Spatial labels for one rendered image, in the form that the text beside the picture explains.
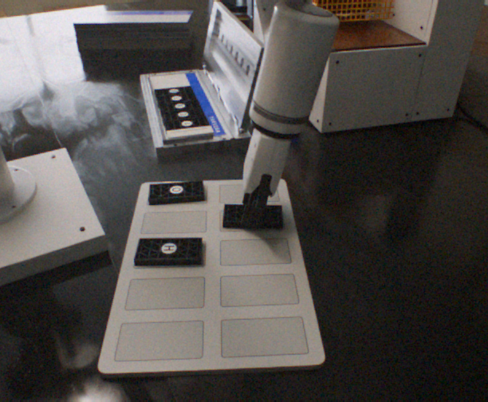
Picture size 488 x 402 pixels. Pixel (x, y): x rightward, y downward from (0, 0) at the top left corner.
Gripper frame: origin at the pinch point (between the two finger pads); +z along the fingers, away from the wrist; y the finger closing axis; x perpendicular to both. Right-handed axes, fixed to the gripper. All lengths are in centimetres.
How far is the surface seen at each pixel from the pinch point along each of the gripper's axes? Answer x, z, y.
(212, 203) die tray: -6.5, 4.0, -4.0
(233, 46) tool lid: -8, -10, -48
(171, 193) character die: -14.0, 4.4, -5.3
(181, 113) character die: -16.8, 3.8, -35.7
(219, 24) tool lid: -13, -10, -64
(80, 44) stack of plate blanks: -60, 15, -95
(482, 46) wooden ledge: 81, -13, -105
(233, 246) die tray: -2.3, 3.1, 6.9
